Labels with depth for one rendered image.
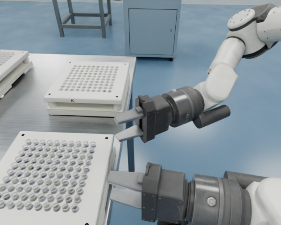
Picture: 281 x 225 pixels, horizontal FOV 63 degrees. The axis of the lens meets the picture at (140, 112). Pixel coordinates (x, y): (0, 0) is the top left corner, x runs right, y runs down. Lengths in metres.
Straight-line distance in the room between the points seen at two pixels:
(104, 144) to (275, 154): 1.61
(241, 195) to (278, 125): 1.92
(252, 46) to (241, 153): 1.23
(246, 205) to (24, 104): 0.74
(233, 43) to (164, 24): 2.05
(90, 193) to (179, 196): 0.20
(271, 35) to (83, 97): 0.56
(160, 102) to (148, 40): 2.32
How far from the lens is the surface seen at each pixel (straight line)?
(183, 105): 0.53
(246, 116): 2.25
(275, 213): 0.37
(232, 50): 0.71
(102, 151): 0.55
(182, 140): 1.85
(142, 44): 2.83
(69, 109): 0.76
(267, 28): 0.73
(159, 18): 2.72
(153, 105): 0.49
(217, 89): 0.58
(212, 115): 0.59
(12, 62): 1.03
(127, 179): 0.38
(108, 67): 0.88
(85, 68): 0.88
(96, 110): 0.74
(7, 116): 0.86
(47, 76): 1.02
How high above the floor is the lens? 1.33
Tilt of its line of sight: 40 degrees down
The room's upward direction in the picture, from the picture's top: straight up
